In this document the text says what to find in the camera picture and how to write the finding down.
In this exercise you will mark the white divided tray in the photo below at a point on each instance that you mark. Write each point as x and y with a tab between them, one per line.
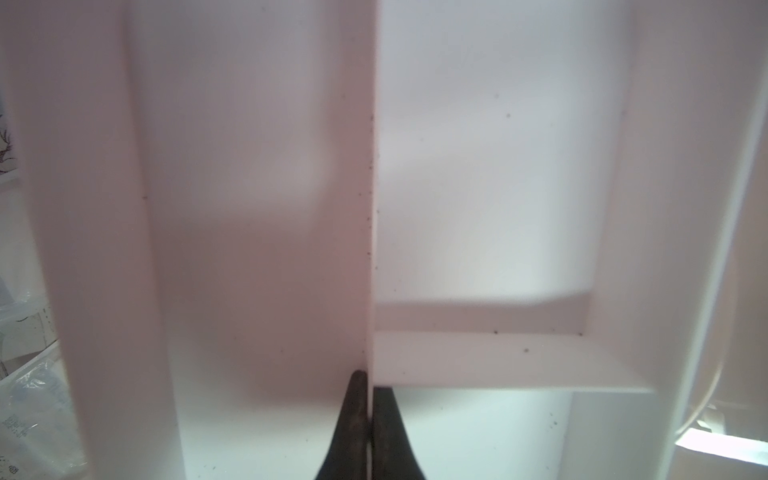
518	215

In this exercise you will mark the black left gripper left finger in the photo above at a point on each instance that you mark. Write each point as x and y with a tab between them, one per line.
347	457

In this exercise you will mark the pink first aid box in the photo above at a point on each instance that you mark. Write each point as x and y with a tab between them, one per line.
737	423

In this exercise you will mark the gauze packet clear wrap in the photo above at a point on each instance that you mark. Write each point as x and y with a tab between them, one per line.
22	285
39	429

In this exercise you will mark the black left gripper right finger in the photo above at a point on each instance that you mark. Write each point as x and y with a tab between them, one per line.
392	455

